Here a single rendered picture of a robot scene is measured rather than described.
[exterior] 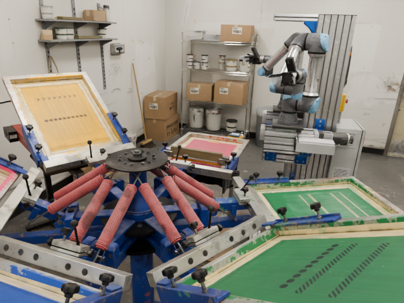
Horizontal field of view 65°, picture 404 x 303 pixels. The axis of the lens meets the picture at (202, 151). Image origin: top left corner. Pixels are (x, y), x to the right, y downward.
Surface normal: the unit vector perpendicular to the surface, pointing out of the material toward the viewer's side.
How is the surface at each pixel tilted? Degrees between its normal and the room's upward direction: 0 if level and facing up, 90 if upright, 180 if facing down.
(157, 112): 90
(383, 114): 90
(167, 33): 90
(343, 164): 90
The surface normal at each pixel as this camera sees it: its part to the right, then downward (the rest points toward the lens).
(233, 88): -0.37, 0.29
